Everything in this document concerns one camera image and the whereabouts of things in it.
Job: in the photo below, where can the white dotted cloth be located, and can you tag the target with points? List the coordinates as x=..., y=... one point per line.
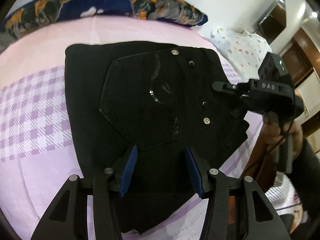
x=244, y=51

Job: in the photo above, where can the pink checked bed sheet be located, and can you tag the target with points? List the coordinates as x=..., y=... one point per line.
x=37, y=152

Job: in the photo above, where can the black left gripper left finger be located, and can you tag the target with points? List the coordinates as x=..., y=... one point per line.
x=127, y=171

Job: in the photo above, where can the wooden furniture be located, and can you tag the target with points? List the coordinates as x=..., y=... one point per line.
x=301, y=58

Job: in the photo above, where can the black pants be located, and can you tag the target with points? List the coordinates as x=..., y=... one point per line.
x=153, y=102

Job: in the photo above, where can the person's right hand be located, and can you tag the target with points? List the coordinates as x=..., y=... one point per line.
x=271, y=134

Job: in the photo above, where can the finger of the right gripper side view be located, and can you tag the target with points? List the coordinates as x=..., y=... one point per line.
x=239, y=90

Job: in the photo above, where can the blue tiger print blanket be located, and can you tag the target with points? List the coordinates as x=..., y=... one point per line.
x=38, y=14

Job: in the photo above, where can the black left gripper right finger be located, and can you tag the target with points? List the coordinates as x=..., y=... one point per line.
x=198, y=168

